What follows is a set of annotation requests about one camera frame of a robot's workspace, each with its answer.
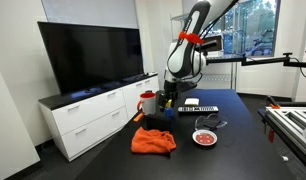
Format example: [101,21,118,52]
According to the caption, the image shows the orange cloth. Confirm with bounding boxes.
[131,127,177,154]

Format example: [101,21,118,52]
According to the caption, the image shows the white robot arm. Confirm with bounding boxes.
[157,0,239,107]

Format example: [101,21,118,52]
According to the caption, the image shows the orange marker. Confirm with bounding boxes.
[133,113,144,122]

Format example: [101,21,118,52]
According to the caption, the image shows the clear safety glasses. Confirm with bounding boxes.
[194,113,228,131]

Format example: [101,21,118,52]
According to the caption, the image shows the white mug red interior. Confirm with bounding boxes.
[137,92,156,115]

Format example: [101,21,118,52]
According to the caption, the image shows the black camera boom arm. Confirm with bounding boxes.
[206,53,306,68]

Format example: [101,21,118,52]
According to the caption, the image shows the white rectangular box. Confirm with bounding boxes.
[184,98,199,106]

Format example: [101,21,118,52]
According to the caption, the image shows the blue block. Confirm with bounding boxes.
[164,108,174,119]

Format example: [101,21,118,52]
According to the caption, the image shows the white remote control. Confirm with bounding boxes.
[178,106,219,113]

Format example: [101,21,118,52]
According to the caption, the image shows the black flat screen television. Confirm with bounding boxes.
[38,22,144,94]

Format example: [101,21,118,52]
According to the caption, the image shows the aluminium frame rail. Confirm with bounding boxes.
[265,107,306,156]

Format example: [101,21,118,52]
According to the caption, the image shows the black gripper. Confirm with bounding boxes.
[158,81,179,107]

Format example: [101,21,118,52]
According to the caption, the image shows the white drawer cabinet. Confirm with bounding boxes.
[39,73,159,161]

